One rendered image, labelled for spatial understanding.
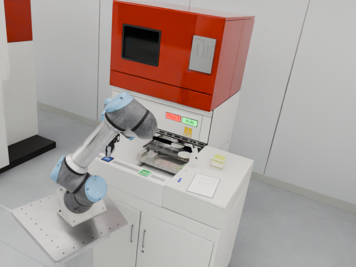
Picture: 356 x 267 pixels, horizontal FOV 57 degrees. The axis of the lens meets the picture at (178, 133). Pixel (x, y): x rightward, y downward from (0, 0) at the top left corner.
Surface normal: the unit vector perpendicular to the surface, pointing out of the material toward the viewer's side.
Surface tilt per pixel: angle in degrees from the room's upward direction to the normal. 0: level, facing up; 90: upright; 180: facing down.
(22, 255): 0
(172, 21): 90
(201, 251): 90
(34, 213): 0
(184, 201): 90
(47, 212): 0
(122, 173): 90
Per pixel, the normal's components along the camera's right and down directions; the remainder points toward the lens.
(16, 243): 0.12, -0.91
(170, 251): -0.44, 0.32
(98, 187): 0.70, -0.29
